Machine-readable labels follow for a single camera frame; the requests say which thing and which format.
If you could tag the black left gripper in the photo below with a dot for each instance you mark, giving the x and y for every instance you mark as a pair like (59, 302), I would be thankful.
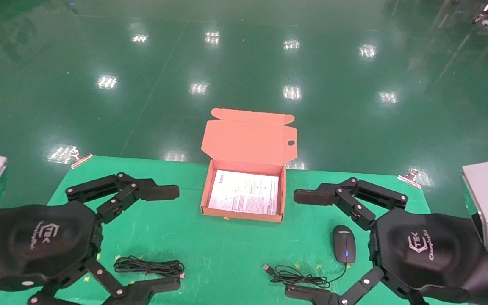
(36, 241)

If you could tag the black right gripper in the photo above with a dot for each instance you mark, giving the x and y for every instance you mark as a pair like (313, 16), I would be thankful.
(430, 250)

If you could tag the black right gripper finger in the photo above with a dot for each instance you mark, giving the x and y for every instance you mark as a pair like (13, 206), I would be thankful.
(311, 197)

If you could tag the orange cardboard box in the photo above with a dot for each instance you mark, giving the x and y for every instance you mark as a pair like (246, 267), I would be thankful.
(248, 140)

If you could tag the white printed instruction sheet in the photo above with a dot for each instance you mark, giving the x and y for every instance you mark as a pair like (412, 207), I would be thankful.
(244, 192)

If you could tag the metal binder clip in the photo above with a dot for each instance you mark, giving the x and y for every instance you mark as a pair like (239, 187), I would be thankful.
(81, 159)
(410, 178)

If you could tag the green table mat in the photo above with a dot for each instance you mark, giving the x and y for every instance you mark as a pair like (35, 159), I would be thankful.
(235, 254)

